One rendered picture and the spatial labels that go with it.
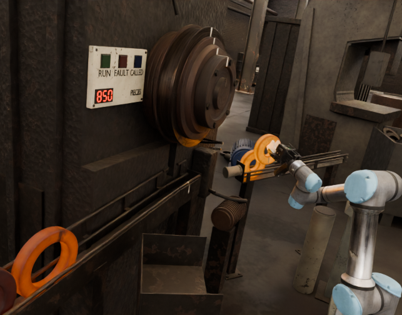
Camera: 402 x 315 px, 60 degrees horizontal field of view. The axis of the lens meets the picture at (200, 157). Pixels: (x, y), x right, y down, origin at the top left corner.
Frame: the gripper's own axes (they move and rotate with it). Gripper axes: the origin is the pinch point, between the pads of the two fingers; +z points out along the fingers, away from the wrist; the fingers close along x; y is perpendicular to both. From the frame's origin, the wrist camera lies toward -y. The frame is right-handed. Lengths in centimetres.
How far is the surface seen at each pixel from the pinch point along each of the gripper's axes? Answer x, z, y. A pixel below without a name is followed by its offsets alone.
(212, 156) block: 30.5, 1.7, -6.6
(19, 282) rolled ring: 116, -52, -1
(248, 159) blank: 4.3, 5.1, -11.7
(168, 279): 76, -55, -11
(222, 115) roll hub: 39.5, -6.6, 20.3
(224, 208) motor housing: 22.9, -11.1, -29.5
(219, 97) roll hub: 46, -10, 30
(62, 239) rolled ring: 106, -44, 3
